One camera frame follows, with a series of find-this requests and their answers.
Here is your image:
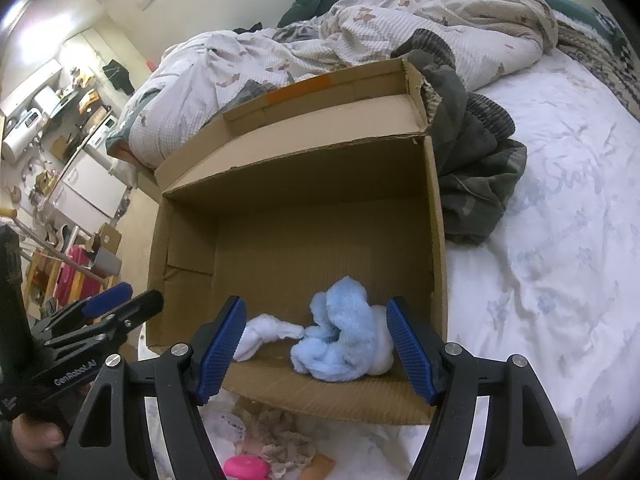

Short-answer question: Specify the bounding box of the white floral bed sheet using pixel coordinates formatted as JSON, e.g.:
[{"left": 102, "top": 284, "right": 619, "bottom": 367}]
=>
[{"left": 125, "top": 50, "right": 640, "bottom": 480}]

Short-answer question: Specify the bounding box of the teal pillow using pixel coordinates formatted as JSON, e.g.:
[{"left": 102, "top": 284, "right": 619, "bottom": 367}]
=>
[{"left": 467, "top": 0, "right": 618, "bottom": 41}]

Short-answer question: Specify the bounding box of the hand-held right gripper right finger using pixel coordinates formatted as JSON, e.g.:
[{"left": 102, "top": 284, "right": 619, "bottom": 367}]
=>
[{"left": 386, "top": 296, "right": 577, "bottom": 480}]

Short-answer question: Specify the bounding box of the brown cardboard box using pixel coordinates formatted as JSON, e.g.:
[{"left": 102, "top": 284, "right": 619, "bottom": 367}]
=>
[{"left": 145, "top": 57, "right": 449, "bottom": 427}]

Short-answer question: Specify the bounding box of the white printed quilt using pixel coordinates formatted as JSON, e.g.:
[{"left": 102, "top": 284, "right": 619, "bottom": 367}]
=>
[{"left": 105, "top": 0, "right": 559, "bottom": 173}]

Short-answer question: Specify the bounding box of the grey box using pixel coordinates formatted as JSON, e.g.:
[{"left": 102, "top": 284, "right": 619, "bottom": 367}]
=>
[{"left": 91, "top": 249, "right": 124, "bottom": 277}]

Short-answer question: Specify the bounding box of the beige crumpled cloth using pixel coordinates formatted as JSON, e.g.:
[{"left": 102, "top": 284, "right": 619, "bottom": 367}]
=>
[{"left": 244, "top": 406, "right": 317, "bottom": 467}]

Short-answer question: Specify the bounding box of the orange toy piece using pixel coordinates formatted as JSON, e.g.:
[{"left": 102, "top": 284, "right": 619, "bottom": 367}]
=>
[{"left": 299, "top": 454, "right": 337, "bottom": 480}]

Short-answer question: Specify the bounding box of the dark hanging garment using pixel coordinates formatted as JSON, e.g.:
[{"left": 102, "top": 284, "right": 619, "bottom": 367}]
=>
[{"left": 102, "top": 59, "right": 136, "bottom": 95}]

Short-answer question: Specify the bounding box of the blue and white plush toy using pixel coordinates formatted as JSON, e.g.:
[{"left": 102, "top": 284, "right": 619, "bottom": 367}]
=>
[{"left": 232, "top": 275, "right": 401, "bottom": 387}]

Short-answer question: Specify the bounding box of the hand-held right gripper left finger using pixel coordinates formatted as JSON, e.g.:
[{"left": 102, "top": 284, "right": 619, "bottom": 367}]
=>
[{"left": 57, "top": 295, "right": 247, "bottom": 480}]

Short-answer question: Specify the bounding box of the pink plastic toy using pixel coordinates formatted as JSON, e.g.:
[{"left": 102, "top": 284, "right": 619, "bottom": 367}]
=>
[{"left": 223, "top": 455, "right": 272, "bottom": 480}]

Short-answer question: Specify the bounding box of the dark green cloth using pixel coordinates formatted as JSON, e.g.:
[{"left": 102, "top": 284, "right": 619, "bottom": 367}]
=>
[{"left": 276, "top": 0, "right": 357, "bottom": 29}]

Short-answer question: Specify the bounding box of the person's left hand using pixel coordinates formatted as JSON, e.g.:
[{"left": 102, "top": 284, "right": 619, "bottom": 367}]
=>
[{"left": 11, "top": 412, "right": 67, "bottom": 471}]

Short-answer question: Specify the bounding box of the pink suitcase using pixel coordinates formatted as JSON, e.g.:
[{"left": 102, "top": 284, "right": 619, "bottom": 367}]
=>
[{"left": 56, "top": 244, "right": 107, "bottom": 307}]

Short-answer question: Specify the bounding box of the dark green jacket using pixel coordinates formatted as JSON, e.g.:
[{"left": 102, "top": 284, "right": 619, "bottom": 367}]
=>
[{"left": 392, "top": 29, "right": 529, "bottom": 247}]

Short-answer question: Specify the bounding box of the white refrigerator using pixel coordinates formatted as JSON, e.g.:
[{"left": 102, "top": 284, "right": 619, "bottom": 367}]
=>
[{"left": 49, "top": 144, "right": 132, "bottom": 222}]

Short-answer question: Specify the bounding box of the black and beige patterned blanket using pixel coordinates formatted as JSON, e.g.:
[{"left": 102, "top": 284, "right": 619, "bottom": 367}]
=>
[{"left": 554, "top": 9, "right": 640, "bottom": 122}]

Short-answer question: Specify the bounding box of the white lace cloth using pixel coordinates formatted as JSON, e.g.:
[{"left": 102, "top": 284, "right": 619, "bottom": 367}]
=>
[{"left": 200, "top": 394, "right": 251, "bottom": 463}]

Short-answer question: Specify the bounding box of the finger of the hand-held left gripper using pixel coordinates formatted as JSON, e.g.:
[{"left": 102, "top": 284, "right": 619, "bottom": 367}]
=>
[
  {"left": 31, "top": 282, "right": 134, "bottom": 334},
  {"left": 44, "top": 290, "right": 166, "bottom": 357}
]

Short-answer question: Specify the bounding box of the white water heater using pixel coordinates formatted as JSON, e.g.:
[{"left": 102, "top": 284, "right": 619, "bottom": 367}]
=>
[{"left": 1, "top": 122, "right": 42, "bottom": 162}]

